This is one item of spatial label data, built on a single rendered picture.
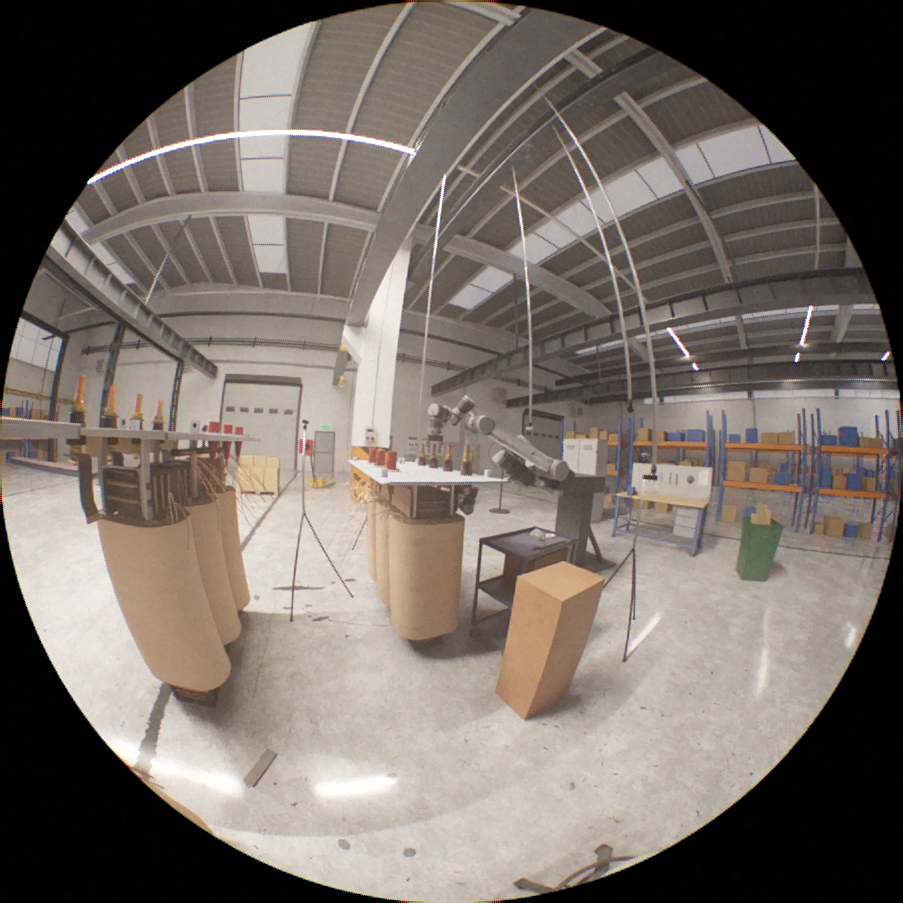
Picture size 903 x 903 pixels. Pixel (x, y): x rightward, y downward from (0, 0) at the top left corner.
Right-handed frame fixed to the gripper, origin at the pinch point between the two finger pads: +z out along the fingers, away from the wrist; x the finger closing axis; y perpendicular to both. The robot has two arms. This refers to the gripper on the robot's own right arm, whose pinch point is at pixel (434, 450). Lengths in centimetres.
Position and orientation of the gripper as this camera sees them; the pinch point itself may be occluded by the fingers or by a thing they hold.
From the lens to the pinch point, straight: 225.1
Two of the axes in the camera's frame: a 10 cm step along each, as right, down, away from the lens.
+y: -4.1, -0.3, 9.1
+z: -0.5, 10.0, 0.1
